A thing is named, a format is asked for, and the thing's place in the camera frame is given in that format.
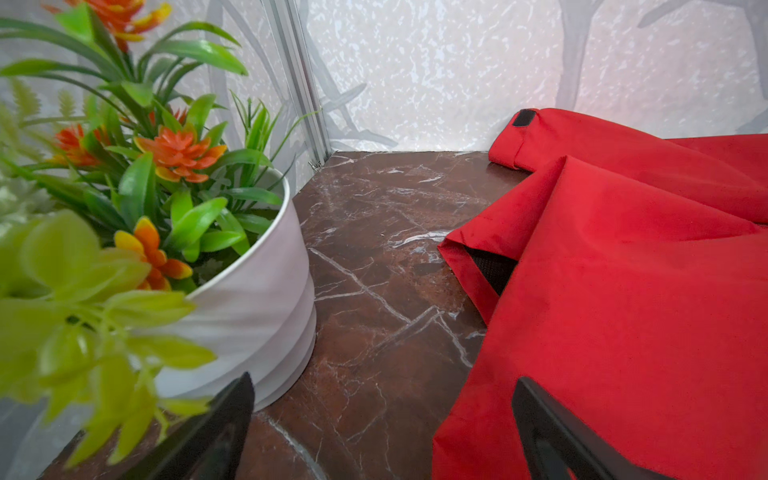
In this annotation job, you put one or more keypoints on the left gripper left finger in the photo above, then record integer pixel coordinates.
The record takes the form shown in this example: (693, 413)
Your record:
(208, 446)

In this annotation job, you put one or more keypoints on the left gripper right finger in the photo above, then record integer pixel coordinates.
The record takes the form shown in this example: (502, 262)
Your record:
(558, 445)

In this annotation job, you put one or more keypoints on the red jacket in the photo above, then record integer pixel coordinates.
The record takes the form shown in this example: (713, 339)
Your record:
(627, 276)

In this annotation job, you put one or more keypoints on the potted artificial flower plant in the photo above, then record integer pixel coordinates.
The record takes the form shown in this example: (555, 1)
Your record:
(151, 252)

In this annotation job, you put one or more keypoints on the aluminium frame rail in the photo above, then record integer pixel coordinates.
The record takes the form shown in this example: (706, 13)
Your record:
(293, 48)

